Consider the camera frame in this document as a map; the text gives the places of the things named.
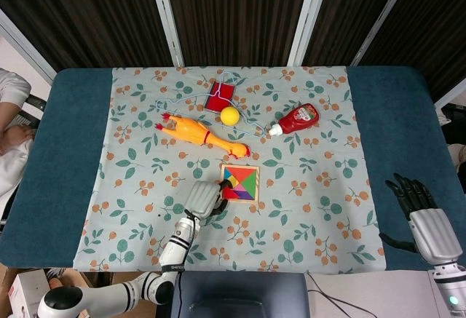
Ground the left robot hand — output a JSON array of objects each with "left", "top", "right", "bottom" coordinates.
[{"left": 183, "top": 180, "right": 234, "bottom": 227}]

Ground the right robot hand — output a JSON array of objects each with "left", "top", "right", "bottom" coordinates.
[{"left": 378, "top": 172, "right": 460, "bottom": 266}]

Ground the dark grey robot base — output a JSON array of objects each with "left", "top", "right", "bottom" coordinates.
[{"left": 170, "top": 272, "right": 311, "bottom": 318}]

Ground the orange triangle tangram piece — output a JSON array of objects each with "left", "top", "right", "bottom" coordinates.
[{"left": 224, "top": 167, "right": 258, "bottom": 185}]

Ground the green triangle tangram piece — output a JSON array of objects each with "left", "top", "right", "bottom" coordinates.
[{"left": 240, "top": 167, "right": 258, "bottom": 200}]

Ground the floral tablecloth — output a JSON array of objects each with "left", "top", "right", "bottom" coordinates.
[{"left": 72, "top": 65, "right": 387, "bottom": 273}]

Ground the wooden tangram tray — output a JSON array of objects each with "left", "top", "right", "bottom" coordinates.
[{"left": 219, "top": 163, "right": 261, "bottom": 204}]

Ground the yellow rubber chicken toy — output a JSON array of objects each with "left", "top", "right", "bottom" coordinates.
[{"left": 154, "top": 112, "right": 252, "bottom": 160}]

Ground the yellow ball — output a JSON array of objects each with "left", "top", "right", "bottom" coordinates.
[{"left": 220, "top": 106, "right": 241, "bottom": 127}]

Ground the red rectangular box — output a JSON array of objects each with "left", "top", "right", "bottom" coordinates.
[{"left": 203, "top": 81, "right": 237, "bottom": 113}]

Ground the black bag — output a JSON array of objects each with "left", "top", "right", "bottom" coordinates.
[{"left": 441, "top": 103, "right": 466, "bottom": 145}]

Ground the red ketchup bottle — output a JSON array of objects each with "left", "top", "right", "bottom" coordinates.
[{"left": 268, "top": 103, "right": 321, "bottom": 137}]

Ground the teal table cover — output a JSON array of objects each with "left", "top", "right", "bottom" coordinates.
[{"left": 0, "top": 65, "right": 466, "bottom": 271}]

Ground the round cork coaster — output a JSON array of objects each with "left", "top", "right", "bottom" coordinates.
[{"left": 46, "top": 267, "right": 67, "bottom": 287}]

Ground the black chair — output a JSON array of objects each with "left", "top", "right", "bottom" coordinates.
[{"left": 14, "top": 94, "right": 47, "bottom": 130}]

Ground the person in white clothes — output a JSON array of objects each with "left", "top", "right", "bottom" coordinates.
[{"left": 0, "top": 68, "right": 37, "bottom": 206}]

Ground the white carton box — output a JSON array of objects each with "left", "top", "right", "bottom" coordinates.
[{"left": 9, "top": 269, "right": 52, "bottom": 318}]

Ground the light blue wire hanger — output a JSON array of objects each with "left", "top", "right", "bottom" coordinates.
[{"left": 155, "top": 71, "right": 266, "bottom": 138}]

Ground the black cable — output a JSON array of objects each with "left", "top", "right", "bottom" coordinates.
[{"left": 307, "top": 272, "right": 379, "bottom": 318}]

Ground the white partition post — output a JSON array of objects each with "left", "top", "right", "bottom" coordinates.
[
  {"left": 350, "top": 0, "right": 416, "bottom": 67},
  {"left": 287, "top": 0, "right": 333, "bottom": 67},
  {"left": 147, "top": 0, "right": 185, "bottom": 67},
  {"left": 0, "top": 8, "right": 58, "bottom": 85},
  {"left": 434, "top": 77, "right": 466, "bottom": 110}
]

